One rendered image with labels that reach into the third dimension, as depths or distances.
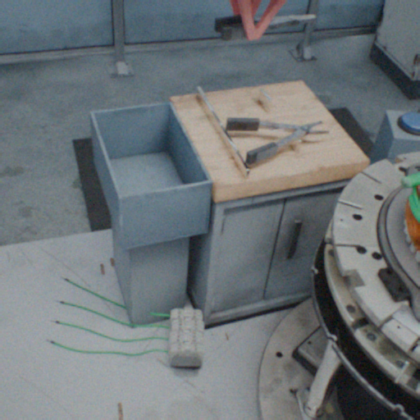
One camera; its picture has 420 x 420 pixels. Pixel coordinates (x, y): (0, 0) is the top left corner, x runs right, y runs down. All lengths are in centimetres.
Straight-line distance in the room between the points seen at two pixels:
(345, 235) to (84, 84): 236
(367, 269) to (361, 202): 9
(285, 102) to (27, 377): 51
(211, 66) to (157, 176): 227
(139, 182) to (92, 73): 219
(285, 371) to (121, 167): 36
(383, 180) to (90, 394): 46
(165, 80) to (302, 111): 212
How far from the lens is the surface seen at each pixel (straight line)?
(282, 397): 78
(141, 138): 78
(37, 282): 92
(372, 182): 63
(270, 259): 78
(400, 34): 309
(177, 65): 300
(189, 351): 78
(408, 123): 85
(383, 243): 56
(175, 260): 75
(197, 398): 79
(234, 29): 66
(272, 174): 66
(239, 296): 82
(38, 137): 251
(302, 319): 86
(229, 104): 77
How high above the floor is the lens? 148
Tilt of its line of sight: 44 degrees down
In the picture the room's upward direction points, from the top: 6 degrees clockwise
